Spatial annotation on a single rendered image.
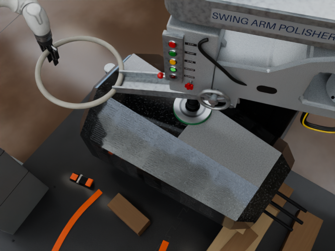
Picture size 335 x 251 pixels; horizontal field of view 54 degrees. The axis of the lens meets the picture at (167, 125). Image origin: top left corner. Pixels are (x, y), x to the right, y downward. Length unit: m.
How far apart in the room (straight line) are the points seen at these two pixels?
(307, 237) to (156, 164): 1.18
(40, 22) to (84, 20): 1.80
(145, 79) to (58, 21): 1.99
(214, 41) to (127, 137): 0.91
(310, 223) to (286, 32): 1.63
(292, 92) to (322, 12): 0.40
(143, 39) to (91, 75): 0.62
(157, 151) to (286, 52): 0.90
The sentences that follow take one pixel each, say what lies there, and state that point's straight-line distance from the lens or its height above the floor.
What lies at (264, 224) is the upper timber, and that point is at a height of 0.22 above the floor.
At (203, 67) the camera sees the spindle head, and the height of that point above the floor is 1.35.
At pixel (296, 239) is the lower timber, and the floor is 0.11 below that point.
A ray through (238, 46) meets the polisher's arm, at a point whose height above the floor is 1.39.
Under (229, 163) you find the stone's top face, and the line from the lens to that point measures 1.73.
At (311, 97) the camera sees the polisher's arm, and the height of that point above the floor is 1.24.
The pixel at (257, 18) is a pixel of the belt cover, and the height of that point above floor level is 1.65.
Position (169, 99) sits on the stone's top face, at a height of 0.82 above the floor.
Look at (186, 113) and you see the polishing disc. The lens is 1.81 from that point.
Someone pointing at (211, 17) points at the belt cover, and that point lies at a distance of 1.16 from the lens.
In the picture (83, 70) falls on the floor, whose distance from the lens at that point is 3.16.
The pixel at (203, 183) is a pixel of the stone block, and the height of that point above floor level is 0.72.
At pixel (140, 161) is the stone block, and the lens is 1.92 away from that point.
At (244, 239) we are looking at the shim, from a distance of 2.25.
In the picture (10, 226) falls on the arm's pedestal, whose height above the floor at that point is 0.13.
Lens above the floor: 2.42
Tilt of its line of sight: 62 degrees down
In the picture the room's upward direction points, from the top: 4 degrees counter-clockwise
